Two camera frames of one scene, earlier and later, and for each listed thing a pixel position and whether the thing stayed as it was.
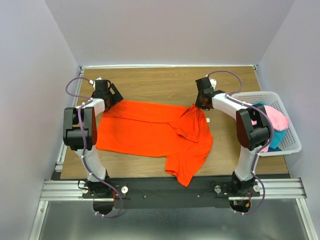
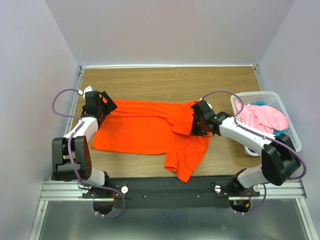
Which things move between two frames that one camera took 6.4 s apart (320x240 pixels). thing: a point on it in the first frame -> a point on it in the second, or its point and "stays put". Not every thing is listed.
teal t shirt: x=277 y=135 stays put
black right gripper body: x=198 y=102 -> x=197 y=128
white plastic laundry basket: x=292 y=143 stays put
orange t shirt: x=181 y=134 stays put
